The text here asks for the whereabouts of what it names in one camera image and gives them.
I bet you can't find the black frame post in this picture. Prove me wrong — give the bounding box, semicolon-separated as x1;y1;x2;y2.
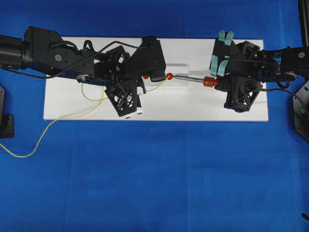
298;0;309;47

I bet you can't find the small white raised plate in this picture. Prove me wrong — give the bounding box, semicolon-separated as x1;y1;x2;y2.
142;63;210;90

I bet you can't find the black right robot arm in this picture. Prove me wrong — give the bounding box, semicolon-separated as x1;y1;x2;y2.
203;30;309;113

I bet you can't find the yellow solder wire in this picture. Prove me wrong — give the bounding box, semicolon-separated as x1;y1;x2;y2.
0;76;169;158

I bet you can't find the black object bottom right edge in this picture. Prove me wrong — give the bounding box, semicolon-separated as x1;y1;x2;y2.
301;213;309;223

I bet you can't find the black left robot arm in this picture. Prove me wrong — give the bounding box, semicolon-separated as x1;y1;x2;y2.
0;27;166;117

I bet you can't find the black soldering iron cord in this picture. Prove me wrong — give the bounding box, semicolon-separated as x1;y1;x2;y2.
262;88;296;97

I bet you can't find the red handled soldering iron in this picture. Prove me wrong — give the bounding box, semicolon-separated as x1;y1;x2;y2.
173;75;220;87

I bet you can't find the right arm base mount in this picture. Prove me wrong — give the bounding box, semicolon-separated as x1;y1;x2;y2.
293;81;309;143

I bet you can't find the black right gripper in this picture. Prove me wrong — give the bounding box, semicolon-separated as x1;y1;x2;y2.
210;30;281;113

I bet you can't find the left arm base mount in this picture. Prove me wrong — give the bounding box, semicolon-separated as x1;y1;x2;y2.
0;87;14;139

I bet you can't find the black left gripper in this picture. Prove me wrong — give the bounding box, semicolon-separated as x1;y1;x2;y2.
93;36;166;119

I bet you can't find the large white base board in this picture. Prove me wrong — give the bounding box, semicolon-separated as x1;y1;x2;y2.
43;38;268;122

